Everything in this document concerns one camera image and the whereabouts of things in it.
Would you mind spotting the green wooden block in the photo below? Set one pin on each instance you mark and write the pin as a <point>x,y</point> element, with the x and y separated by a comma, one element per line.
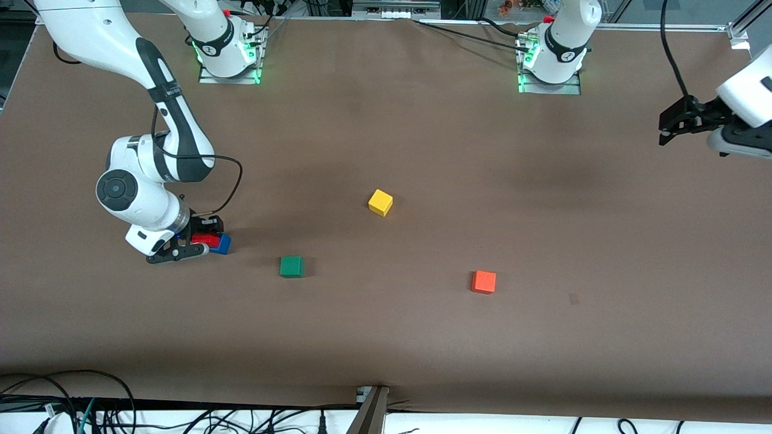
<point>291,266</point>

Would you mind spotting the yellow wooden block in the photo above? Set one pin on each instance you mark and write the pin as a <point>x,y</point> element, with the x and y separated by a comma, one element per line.
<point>380,202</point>

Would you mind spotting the white power strip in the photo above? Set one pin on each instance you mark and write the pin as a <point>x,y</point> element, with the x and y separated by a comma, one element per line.
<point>395,9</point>

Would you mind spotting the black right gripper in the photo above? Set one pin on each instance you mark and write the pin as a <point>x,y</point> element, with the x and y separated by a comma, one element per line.
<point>198,226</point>

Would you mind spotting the red wooden block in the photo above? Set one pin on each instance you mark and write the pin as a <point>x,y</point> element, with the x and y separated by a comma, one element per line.
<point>205,240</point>

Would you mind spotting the orange wooden block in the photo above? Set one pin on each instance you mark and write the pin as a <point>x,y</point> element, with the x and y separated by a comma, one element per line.
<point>484,281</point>

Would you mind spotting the metal table corner bracket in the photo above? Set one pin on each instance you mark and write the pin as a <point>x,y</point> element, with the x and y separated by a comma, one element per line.
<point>739,35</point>

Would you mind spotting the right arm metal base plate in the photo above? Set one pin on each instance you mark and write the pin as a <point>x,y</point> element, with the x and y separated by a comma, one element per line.
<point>208,79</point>

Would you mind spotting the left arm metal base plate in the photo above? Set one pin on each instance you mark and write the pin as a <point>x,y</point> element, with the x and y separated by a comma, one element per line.
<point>549,88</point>

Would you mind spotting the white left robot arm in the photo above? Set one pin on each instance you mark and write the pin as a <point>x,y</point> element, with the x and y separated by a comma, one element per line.
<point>561,54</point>

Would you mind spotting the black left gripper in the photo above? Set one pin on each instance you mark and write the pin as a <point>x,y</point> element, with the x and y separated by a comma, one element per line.
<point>704,113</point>

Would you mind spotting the aluminium camera post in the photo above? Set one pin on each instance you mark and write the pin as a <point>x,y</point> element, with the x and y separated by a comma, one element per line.
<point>369,413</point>

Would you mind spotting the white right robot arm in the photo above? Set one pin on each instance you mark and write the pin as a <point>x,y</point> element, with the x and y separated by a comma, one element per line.
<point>145,193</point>

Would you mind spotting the blue wooden block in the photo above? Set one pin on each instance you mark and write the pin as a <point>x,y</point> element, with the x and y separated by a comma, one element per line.
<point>224,244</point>

